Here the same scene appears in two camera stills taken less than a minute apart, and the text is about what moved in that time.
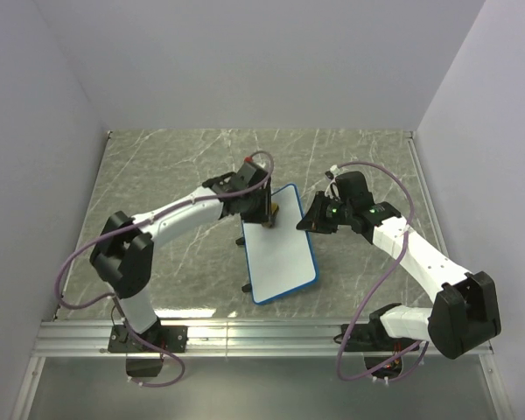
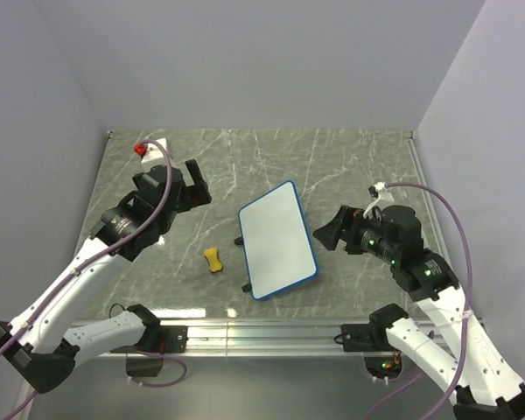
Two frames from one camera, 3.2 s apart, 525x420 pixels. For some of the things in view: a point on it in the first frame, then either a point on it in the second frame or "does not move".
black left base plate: [171, 338] does not move
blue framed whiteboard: [279, 259] does not move
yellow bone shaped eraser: [273, 218] → [213, 257]
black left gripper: [263, 216] → [196, 194]
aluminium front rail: [209, 339] does not move
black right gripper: [313, 220] → [350, 219]
